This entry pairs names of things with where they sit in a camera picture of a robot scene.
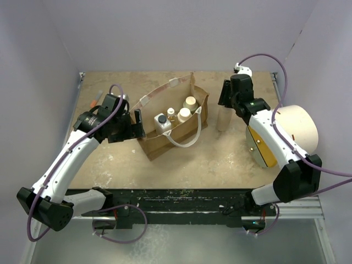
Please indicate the clear amber liquid bottle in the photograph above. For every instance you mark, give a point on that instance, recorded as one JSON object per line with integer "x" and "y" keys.
{"x": 172, "y": 117}

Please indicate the cream cylinder with orange lid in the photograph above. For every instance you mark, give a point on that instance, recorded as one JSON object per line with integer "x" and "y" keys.
{"x": 296, "y": 122}

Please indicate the aluminium frame rail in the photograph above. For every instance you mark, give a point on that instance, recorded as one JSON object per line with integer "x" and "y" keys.
{"x": 306, "y": 208}

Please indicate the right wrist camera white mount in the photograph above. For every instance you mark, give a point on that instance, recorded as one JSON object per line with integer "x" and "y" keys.
{"x": 239, "y": 69}

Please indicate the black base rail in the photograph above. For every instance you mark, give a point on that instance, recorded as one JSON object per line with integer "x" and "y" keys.
{"x": 226, "y": 207}

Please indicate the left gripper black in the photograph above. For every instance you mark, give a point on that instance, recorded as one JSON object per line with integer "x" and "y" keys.
{"x": 133, "y": 131}

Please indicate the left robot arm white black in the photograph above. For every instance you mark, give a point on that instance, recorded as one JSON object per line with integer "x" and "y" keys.
{"x": 47, "y": 201}

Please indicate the cream round bottle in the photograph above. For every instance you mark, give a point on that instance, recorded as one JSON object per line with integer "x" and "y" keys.
{"x": 183, "y": 115}

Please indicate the small orange capped tube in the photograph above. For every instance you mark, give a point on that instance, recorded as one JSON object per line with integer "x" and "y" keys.
{"x": 96, "y": 99}

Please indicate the brown burlap canvas bag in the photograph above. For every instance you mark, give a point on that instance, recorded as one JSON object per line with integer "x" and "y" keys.
{"x": 172, "y": 94}

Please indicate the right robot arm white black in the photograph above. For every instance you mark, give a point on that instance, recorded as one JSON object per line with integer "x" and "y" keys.
{"x": 299, "y": 171}

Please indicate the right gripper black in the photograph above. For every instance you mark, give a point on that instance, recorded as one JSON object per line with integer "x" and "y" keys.
{"x": 224, "y": 99}

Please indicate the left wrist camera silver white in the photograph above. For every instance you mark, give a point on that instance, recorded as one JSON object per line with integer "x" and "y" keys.
{"x": 125, "y": 97}

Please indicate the white bottle with black cap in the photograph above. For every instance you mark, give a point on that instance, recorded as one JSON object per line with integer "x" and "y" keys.
{"x": 162, "y": 124}

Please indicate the tan pump lotion bottle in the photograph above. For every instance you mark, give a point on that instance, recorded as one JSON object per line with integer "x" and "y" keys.
{"x": 224, "y": 118}

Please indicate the beige jar at bag rear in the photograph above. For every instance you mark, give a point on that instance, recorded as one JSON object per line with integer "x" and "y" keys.
{"x": 191, "y": 104}

